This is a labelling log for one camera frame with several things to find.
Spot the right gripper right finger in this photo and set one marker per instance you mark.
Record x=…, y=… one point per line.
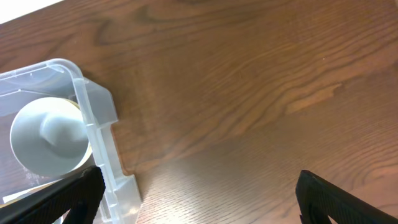
x=322, y=202

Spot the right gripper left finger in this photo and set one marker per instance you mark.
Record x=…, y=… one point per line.
x=77, y=196

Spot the light grey small bowl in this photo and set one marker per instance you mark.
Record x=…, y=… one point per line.
x=35, y=135

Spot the clear plastic storage container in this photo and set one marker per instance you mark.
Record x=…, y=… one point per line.
x=61, y=78

